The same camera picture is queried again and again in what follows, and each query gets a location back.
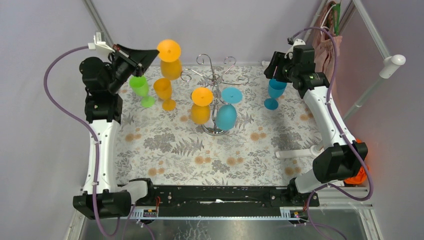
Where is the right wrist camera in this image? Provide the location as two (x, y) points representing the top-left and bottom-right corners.
(286, 37), (306, 55)

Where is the blue wine glass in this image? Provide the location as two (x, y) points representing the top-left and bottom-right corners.
(215, 87), (243, 131)
(264, 78), (287, 110)

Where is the blue wine glass back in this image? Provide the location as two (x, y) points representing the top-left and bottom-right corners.
(264, 78), (287, 110)

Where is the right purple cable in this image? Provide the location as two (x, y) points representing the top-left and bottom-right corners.
(291, 26), (375, 240)

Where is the orange wine glass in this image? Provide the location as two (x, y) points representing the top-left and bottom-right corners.
(157, 39), (183, 80)
(153, 78), (176, 111)
(191, 87), (214, 125)

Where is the green wine glass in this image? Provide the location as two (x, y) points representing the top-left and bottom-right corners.
(129, 76), (156, 108)

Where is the white pipe frame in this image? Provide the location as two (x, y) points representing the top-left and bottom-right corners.
(261, 0), (407, 120)

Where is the floral tablecloth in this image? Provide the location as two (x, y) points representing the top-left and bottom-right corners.
(114, 66), (322, 186)

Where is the orange wine glass back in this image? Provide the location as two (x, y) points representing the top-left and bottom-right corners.
(153, 78), (176, 111)

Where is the chrome wine glass rack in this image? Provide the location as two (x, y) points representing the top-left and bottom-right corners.
(180, 53), (250, 136)

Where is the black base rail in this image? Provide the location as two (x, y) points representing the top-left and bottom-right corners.
(135, 185), (320, 219)

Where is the blue wine glass front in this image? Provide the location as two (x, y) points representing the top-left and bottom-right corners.
(215, 87), (243, 131)

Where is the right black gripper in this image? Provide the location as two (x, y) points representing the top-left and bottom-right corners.
(263, 51), (299, 84)

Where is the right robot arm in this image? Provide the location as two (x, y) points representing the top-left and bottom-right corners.
(264, 45), (368, 206)

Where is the white pipe on table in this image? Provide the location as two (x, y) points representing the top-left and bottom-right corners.
(274, 141), (324, 159)

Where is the pink hanging cloth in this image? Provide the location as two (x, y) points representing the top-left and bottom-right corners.
(312, 0), (343, 81)

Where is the orange wine glass front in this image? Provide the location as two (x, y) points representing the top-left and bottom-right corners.
(191, 87), (214, 125)

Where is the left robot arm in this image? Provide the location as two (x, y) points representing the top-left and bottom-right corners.
(72, 44), (159, 220)

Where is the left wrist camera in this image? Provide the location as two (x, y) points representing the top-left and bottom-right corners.
(87, 31), (115, 55)

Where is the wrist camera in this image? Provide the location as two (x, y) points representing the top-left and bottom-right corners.
(87, 31), (115, 55)
(286, 37), (306, 55)

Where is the orange cloth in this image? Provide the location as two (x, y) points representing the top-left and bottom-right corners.
(342, 139), (370, 186)

